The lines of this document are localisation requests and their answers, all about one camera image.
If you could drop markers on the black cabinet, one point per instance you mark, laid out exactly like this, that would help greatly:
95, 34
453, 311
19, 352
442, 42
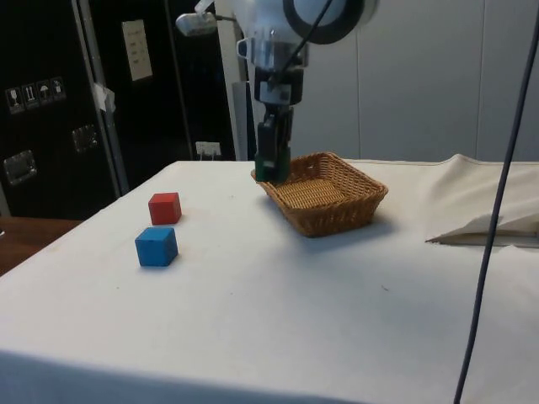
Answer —
46, 63

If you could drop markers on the green block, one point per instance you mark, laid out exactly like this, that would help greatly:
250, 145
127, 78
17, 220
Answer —
269, 173

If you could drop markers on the blue block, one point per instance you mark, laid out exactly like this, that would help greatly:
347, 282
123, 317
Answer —
153, 249

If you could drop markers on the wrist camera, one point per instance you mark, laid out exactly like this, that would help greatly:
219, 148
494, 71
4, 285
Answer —
244, 47

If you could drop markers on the wicker basket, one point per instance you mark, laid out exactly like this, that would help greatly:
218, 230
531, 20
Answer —
324, 198

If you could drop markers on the silver camera on mount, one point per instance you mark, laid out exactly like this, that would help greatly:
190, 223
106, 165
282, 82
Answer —
194, 23

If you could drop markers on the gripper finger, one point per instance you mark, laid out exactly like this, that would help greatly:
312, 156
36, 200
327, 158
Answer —
266, 139
286, 126

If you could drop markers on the red block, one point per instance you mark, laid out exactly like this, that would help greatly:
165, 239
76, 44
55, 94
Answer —
164, 209

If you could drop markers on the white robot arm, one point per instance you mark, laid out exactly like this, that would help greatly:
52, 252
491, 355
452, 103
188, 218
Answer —
263, 17

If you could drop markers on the pale locker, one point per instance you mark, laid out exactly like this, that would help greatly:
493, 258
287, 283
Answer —
328, 105

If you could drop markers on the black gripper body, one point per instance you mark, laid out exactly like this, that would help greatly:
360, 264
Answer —
295, 86

